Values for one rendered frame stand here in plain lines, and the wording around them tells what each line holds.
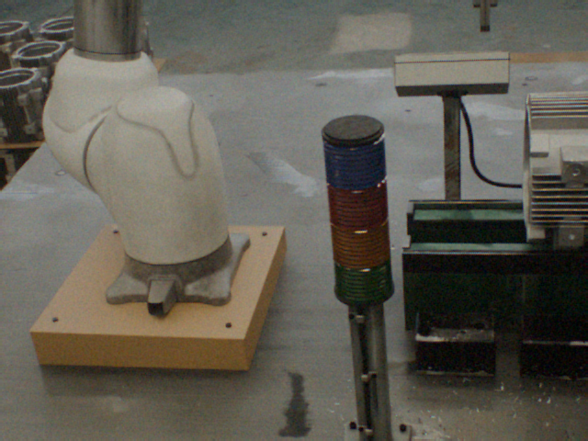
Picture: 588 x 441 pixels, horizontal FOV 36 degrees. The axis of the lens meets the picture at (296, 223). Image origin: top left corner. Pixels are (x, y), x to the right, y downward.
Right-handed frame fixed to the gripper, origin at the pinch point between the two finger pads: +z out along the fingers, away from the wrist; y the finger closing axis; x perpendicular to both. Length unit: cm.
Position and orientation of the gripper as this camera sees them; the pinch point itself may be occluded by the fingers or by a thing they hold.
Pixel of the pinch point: (485, 6)
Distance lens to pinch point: 146.4
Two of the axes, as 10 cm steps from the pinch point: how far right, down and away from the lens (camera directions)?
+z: -0.2, 10.0, -0.8
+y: 9.8, 0.0, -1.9
